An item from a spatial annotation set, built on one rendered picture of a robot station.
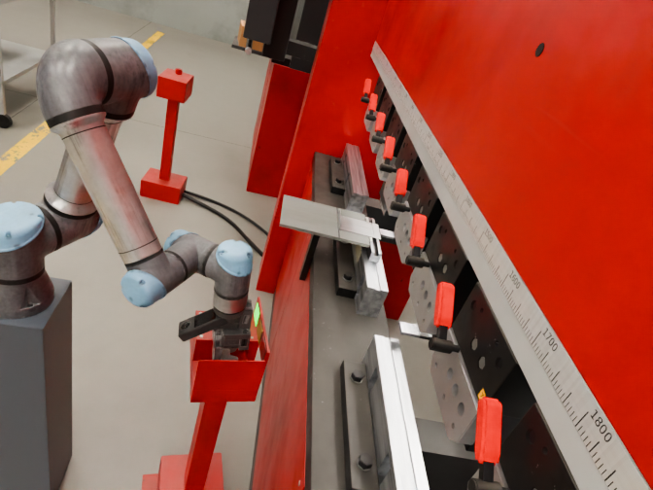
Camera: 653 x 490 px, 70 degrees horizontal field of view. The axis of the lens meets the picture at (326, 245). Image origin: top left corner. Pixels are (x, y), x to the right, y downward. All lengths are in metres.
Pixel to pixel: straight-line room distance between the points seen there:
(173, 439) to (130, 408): 0.21
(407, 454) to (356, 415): 0.15
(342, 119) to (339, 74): 0.19
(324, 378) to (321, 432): 0.14
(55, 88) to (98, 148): 0.11
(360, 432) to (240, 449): 1.05
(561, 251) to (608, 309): 0.09
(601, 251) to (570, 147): 0.14
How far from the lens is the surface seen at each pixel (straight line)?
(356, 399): 1.03
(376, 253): 1.33
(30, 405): 1.46
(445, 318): 0.67
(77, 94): 0.91
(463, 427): 0.65
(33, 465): 1.68
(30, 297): 1.27
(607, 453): 0.47
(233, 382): 1.20
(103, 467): 1.92
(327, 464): 0.96
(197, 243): 1.02
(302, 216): 1.36
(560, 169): 0.58
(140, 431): 1.99
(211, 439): 1.51
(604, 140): 0.54
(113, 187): 0.91
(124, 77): 0.99
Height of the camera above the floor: 1.65
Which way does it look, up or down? 31 degrees down
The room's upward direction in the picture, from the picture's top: 19 degrees clockwise
